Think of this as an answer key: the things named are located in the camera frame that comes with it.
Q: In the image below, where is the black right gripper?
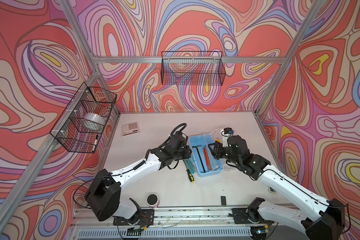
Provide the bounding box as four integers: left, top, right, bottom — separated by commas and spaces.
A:
208, 142, 242, 167

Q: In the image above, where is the red hex key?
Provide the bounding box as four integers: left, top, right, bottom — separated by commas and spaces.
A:
202, 146, 211, 171

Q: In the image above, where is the blue plastic tool box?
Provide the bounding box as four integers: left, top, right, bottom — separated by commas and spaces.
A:
189, 134, 224, 177

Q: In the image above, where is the teal utility knife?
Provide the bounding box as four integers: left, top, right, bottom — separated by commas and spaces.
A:
184, 159, 195, 175

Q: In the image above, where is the yellow black screwdriver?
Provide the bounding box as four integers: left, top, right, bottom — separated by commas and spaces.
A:
187, 169, 195, 183

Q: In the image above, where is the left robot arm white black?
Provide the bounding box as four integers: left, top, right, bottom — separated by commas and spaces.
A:
85, 131, 192, 222

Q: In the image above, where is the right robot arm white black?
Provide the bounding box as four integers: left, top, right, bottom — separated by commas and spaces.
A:
208, 136, 346, 240

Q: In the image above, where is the small black block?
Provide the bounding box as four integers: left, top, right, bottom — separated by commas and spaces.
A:
221, 196, 227, 206

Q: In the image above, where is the white pink calculator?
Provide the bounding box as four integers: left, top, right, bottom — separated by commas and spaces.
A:
122, 122, 139, 137

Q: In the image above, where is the pink cup black lid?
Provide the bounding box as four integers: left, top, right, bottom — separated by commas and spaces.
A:
147, 194, 160, 209

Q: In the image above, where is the black marker in basket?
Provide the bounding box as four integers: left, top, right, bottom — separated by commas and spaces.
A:
93, 135, 99, 148

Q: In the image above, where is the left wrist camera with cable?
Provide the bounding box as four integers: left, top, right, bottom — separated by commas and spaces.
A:
169, 123, 188, 141

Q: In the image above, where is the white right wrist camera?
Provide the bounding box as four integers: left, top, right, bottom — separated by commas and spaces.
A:
221, 128, 235, 141

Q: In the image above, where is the grey box by wall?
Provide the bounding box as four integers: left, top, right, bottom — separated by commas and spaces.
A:
268, 187, 277, 194

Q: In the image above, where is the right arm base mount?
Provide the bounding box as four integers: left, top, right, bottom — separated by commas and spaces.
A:
229, 198, 274, 225

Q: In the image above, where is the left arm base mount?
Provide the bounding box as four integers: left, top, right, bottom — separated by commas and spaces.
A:
112, 199, 155, 227

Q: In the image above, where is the black wire basket back wall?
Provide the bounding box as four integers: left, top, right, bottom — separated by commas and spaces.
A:
161, 51, 226, 86

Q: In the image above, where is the black wire basket wall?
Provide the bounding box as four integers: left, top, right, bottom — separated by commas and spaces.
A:
50, 83, 117, 154
161, 51, 226, 86

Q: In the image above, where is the grey duct tape roll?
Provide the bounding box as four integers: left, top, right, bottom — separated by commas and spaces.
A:
83, 113, 105, 133

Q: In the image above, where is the black wire basket left wall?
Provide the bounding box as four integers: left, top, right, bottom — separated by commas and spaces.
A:
50, 83, 117, 154

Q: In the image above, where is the aluminium front rail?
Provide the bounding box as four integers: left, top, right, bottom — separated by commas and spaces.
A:
63, 206, 307, 240

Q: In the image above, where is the aluminium frame corner post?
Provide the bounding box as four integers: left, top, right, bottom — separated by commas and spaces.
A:
254, 1, 323, 117

